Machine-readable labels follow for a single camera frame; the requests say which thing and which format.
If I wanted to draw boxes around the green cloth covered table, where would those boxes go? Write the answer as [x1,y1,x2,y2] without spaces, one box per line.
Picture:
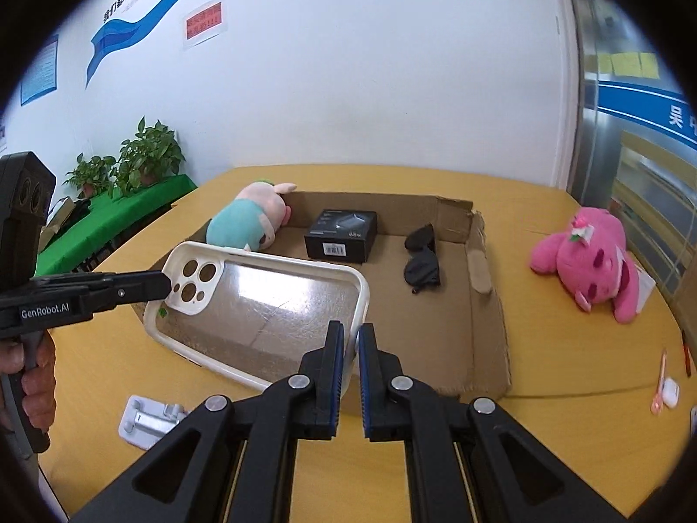
[35,175,196,276]

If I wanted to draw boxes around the pink pen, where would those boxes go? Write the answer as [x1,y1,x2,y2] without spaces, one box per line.
[650,350,667,416]

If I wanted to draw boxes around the white earbuds case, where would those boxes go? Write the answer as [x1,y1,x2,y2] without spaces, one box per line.
[662,378,680,408]

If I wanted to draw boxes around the brown cardboard box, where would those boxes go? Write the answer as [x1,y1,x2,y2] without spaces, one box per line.
[139,182,511,408]

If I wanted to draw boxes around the red wall notice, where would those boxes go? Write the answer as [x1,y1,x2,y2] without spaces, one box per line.
[183,0,227,48]

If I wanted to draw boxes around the clear white phone case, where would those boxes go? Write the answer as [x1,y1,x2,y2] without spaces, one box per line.
[143,241,370,391]

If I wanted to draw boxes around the pink bear plush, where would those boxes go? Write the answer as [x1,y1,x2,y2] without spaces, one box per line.
[529,207,640,323]

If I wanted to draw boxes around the pig plush teal shirt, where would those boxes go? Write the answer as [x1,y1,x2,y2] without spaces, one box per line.
[206,181,297,251]

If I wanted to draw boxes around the yellow sticky notes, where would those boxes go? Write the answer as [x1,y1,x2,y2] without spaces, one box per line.
[597,52,660,79]

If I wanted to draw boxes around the black sunglasses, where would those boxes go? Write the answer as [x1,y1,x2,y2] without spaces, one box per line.
[403,223,441,294]

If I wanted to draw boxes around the small potted plant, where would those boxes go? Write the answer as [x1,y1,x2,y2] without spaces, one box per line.
[64,153,116,200]

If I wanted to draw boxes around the person left hand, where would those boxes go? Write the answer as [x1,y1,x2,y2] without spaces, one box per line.
[0,331,57,432]

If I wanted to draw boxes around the white folding phone stand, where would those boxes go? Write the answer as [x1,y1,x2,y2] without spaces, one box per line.
[118,394,188,451]

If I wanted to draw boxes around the black product box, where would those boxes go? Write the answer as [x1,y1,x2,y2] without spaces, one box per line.
[304,209,378,265]

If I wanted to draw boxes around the potted green plant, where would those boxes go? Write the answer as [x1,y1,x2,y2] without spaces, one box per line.
[110,117,186,196]

